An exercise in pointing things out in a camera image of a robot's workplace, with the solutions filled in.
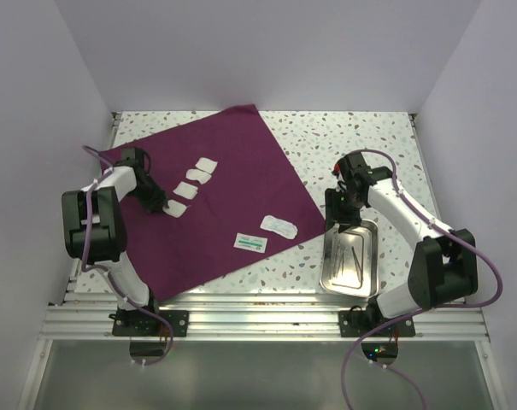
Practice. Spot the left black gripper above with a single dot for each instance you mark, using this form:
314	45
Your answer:
151	204

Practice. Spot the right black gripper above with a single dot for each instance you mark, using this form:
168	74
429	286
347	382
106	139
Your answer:
334	214

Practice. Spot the white gauze pad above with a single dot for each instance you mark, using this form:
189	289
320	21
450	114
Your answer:
206	165
186	191
174	208
198	175

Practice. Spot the clear plastic syringe packet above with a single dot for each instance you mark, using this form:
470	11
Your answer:
280	227

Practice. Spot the steel tweezers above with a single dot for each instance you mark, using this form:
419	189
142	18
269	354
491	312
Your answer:
358	268

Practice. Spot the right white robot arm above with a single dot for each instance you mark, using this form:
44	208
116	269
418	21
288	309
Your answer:
444	265

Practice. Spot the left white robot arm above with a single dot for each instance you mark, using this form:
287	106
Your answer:
95	231

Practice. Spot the steel instrument tray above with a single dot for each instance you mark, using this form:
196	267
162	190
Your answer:
364	239

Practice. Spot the purple cloth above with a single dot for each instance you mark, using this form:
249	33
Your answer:
254	178

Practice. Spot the green white suture packet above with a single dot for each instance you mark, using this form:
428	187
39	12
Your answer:
250	243

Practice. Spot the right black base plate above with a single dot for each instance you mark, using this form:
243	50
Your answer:
357	321

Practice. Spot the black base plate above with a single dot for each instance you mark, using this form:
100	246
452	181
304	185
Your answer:
156	322
357	321

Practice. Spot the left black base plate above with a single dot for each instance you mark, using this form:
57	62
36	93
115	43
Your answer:
156	322

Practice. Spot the aluminium frame rail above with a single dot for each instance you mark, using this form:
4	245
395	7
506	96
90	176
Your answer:
248	317

